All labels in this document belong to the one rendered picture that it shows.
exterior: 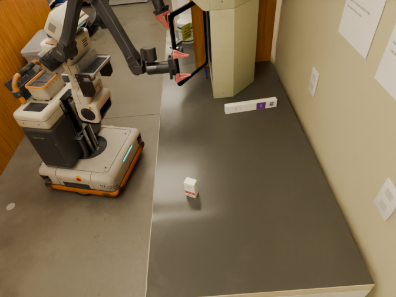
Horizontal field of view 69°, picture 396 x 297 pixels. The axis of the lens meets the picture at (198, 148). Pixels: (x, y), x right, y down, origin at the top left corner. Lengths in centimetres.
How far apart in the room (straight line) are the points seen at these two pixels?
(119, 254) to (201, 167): 114
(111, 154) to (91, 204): 44
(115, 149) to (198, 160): 126
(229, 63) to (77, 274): 166
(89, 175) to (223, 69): 132
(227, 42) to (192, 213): 83
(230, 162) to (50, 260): 156
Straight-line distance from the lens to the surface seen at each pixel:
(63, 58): 170
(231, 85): 161
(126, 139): 250
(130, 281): 209
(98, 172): 232
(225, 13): 144
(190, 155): 131
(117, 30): 146
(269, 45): 197
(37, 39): 381
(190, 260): 103
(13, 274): 247
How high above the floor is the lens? 188
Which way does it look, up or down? 44 degrees down
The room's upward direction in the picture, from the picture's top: 6 degrees counter-clockwise
